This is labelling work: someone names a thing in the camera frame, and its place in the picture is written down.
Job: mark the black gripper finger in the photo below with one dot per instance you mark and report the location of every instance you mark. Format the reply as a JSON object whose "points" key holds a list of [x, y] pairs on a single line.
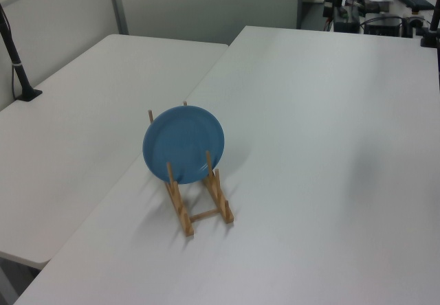
{"points": [[335, 8], [343, 8]]}

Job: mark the blue round plate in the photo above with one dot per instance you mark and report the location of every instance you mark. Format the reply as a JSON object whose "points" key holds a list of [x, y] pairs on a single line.
{"points": [[182, 143]]}

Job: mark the wooden plate rack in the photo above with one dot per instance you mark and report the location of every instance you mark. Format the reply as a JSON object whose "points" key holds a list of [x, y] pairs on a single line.
{"points": [[182, 212]]}

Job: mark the black electronics box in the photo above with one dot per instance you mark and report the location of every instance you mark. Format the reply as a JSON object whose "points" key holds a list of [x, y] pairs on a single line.
{"points": [[383, 26]]}

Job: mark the black camera stand with clamp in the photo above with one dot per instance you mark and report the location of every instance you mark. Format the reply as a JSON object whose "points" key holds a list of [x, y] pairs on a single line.
{"points": [[431, 33]]}

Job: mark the black clamped camera pole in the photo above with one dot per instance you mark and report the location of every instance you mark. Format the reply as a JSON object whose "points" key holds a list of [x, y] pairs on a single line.
{"points": [[15, 68]]}

